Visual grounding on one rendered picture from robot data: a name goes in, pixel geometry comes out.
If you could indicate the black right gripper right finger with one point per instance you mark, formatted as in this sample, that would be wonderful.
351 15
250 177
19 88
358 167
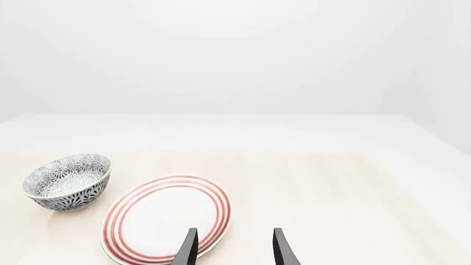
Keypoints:
284 252

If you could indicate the blue patterned bowl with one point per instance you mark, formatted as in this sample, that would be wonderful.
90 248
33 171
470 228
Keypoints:
66 183

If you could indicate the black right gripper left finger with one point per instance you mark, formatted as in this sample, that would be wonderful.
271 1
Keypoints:
187 251

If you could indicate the white plate with red rings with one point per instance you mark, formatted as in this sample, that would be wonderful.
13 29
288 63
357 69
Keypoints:
162 218

